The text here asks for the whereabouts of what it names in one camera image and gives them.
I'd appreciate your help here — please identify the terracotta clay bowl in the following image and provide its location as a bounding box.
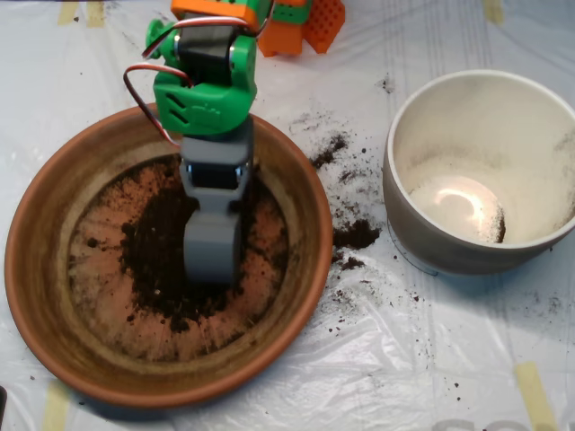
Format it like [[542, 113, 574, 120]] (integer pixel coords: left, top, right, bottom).
[[4, 99, 334, 409]]

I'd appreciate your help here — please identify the red white servo cable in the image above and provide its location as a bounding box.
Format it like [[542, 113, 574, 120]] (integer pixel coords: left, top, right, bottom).
[[123, 0, 276, 150]]

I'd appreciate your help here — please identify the small spilled soil clump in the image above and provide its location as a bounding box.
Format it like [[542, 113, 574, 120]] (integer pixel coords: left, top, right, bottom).
[[332, 253, 366, 271]]

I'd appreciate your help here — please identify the clear plastic sheet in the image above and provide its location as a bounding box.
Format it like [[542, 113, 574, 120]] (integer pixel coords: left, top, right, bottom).
[[0, 0, 575, 431]]

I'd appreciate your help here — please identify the beige masking tape strip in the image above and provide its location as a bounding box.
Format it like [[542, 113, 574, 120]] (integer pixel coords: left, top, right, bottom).
[[514, 362, 558, 431], [86, 0, 107, 29], [57, 0, 78, 26], [41, 381, 71, 431], [483, 0, 505, 24]]

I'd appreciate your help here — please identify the elongated spilled soil clump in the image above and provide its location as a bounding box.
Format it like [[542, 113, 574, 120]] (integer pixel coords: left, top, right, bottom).
[[309, 133, 349, 170]]

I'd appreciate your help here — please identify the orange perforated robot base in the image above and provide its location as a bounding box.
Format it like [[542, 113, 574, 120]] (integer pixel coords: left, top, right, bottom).
[[258, 0, 347, 57]]

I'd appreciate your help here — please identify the white ceramic pot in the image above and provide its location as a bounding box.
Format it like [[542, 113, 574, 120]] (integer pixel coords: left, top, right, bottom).
[[381, 69, 575, 276]]

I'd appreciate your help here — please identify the large spilled soil clump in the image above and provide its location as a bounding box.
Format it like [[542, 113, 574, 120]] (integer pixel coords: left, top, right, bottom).
[[332, 218, 382, 249]]

